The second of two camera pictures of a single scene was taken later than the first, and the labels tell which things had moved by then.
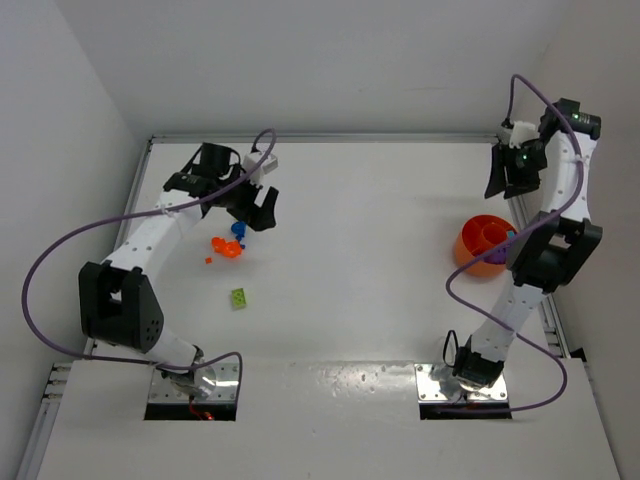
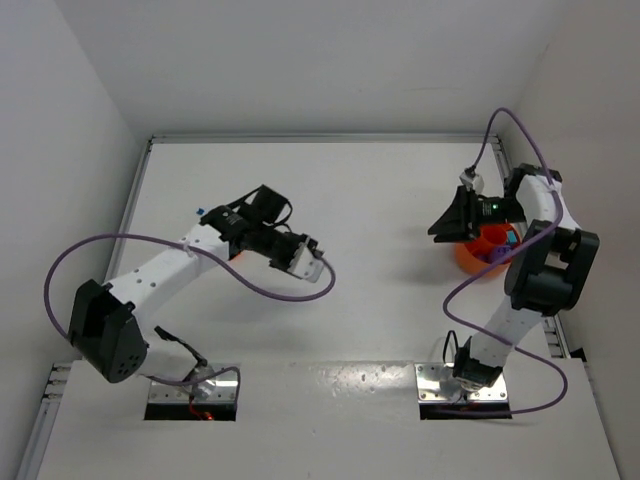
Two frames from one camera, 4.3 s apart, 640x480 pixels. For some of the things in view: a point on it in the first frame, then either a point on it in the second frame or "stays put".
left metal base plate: (225, 389) stays put
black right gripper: (507, 170) → (466, 213)
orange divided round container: (478, 234) stays put
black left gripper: (250, 203) → (288, 250)
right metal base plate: (436, 382) stays put
